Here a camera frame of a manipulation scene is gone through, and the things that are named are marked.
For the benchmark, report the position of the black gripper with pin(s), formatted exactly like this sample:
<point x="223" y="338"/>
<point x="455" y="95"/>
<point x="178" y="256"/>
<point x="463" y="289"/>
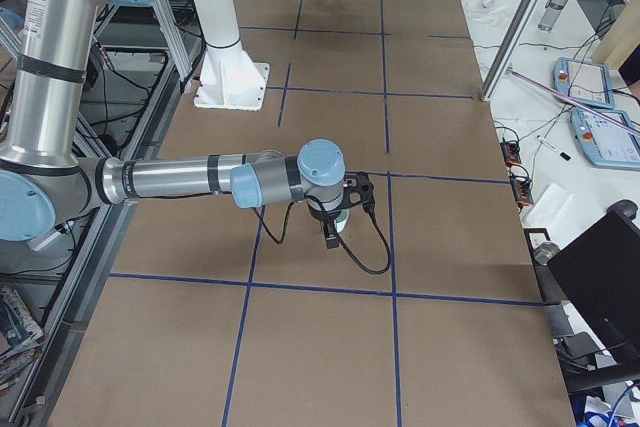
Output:
<point x="324" y="220"/>

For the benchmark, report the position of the green plastic cup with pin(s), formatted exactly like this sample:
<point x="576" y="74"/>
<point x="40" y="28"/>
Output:
<point x="341" y="220"/>

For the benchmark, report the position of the stack of books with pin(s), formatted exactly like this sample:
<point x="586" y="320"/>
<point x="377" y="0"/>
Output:
<point x="21" y="335"/>

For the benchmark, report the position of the orange black connector block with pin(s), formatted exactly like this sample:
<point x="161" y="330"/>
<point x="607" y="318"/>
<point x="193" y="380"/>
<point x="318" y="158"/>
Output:
<point x="511" y="153"/>

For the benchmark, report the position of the black marker pen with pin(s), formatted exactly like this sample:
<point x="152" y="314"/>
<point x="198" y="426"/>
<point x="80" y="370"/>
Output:
<point x="556" y="150"/>

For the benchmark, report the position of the black monitor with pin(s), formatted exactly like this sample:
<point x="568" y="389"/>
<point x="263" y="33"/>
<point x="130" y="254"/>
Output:
<point x="599" y="274"/>

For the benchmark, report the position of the near teach pendant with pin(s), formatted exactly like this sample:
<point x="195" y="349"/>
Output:
<point x="603" y="144"/>

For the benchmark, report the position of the teach pendant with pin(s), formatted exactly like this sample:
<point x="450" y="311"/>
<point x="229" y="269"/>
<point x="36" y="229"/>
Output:
<point x="603" y="144"/>
<point x="587" y="82"/>

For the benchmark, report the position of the far teach pendant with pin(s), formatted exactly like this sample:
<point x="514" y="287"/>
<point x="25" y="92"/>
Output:
<point x="587" y="82"/>

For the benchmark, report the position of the reacher grabber stick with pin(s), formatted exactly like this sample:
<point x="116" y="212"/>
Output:
<point x="567" y="99"/>

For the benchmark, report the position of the clear water bottle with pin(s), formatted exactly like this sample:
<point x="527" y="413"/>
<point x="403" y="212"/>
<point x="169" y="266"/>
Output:
<point x="553" y="9"/>

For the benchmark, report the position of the white camera mast base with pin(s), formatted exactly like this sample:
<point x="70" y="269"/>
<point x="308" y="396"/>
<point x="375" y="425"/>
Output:
<point x="229" y="78"/>

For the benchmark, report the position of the aluminium frame post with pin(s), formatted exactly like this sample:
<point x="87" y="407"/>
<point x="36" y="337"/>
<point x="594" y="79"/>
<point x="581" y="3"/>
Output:
<point x="507" y="48"/>

